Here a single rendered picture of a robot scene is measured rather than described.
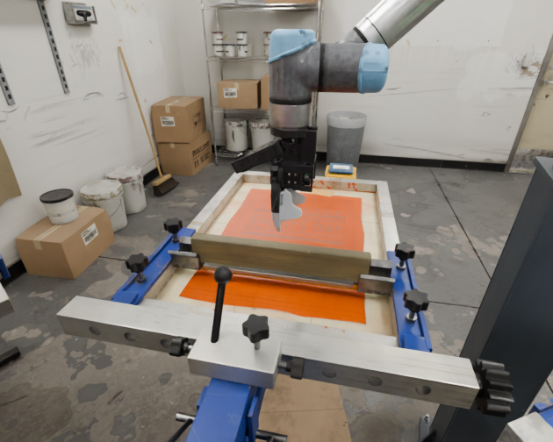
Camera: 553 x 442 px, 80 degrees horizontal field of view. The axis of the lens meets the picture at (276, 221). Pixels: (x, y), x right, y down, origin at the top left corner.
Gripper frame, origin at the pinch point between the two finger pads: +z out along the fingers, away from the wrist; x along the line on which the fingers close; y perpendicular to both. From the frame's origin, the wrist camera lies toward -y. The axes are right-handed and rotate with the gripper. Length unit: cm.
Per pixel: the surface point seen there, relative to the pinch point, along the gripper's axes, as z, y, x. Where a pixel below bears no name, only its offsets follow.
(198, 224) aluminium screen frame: 13.4, -26.0, 16.3
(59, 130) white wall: 31, -196, 157
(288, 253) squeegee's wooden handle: 7.4, 2.7, -1.9
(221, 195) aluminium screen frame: 13.5, -25.8, 36.3
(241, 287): 16.7, -7.7, -4.1
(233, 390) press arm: 7.9, 0.0, -34.4
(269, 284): 16.7, -1.6, -2.0
